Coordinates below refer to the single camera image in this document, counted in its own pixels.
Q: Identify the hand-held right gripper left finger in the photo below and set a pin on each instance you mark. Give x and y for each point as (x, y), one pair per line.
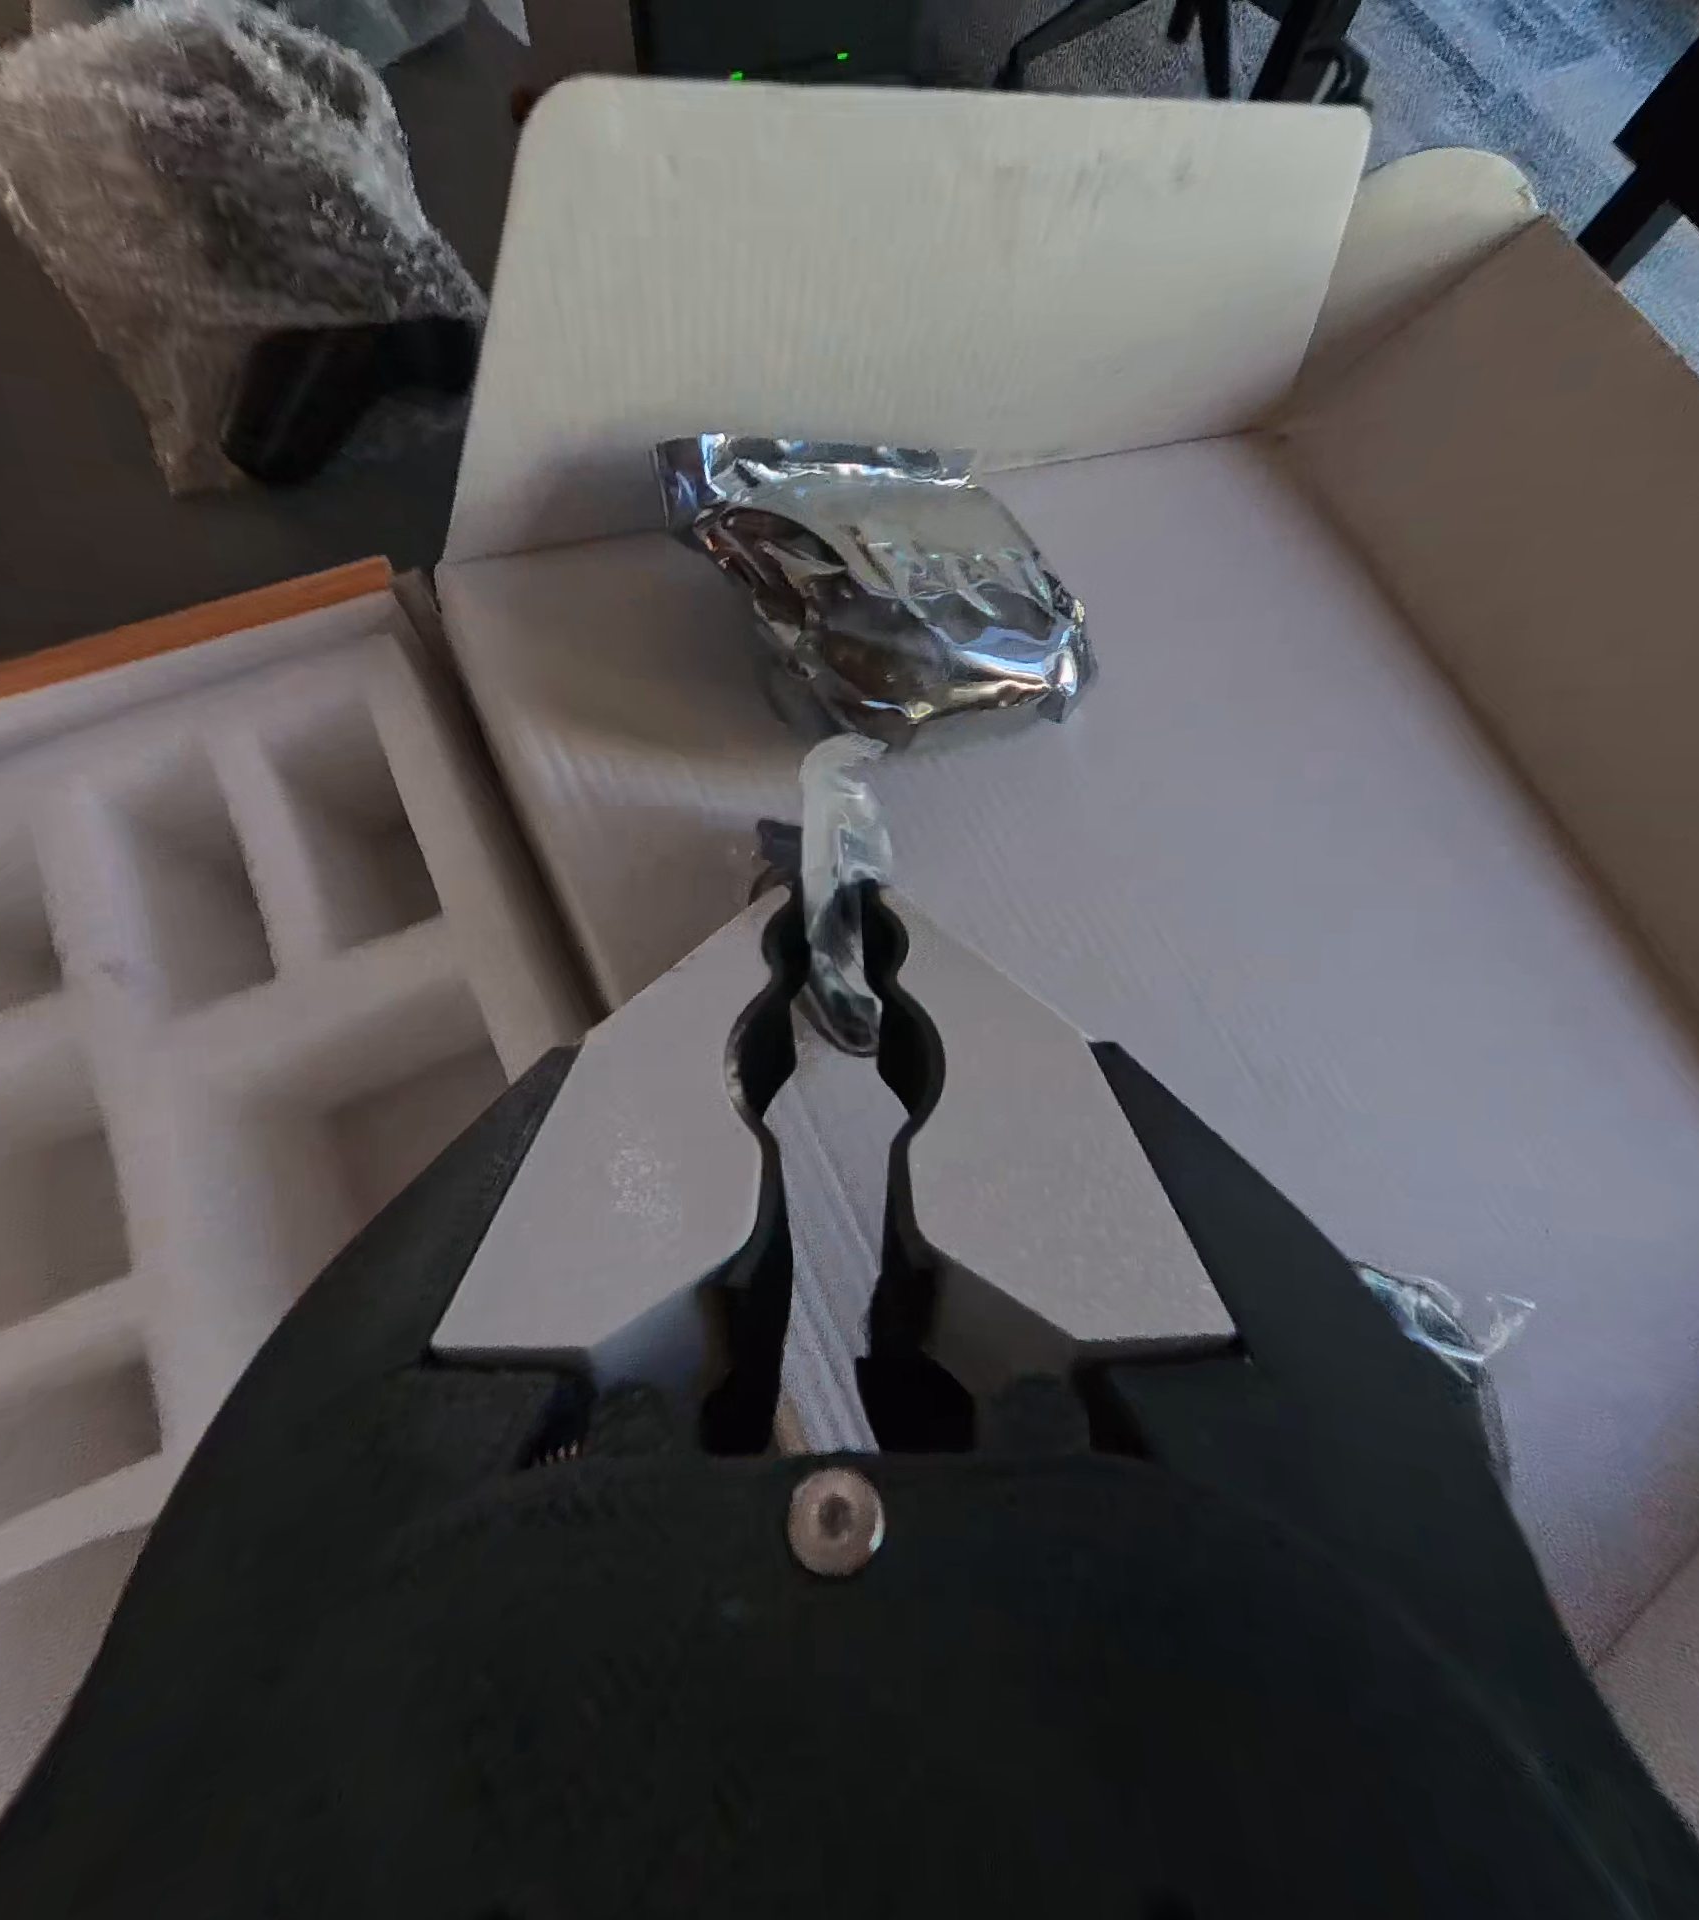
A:
(624, 1184)

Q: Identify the orange cardboard box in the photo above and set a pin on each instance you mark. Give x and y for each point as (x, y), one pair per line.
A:
(1313, 975)

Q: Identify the silver foil bag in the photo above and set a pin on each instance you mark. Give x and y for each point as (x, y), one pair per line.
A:
(894, 600)

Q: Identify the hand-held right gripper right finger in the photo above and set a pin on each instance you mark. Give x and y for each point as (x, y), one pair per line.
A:
(1044, 1200)

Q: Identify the black computer box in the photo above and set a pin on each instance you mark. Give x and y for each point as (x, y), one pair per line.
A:
(790, 38)

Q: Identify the bubble wrapped part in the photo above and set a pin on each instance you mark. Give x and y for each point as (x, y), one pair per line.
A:
(188, 195)

